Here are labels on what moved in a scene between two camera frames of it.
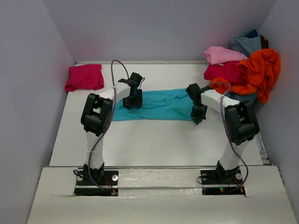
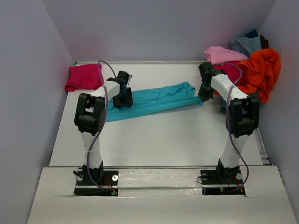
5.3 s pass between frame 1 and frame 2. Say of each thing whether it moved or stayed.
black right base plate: stayed
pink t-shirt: stayed
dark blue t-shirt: stayed
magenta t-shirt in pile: stayed
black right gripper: moved
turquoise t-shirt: moved
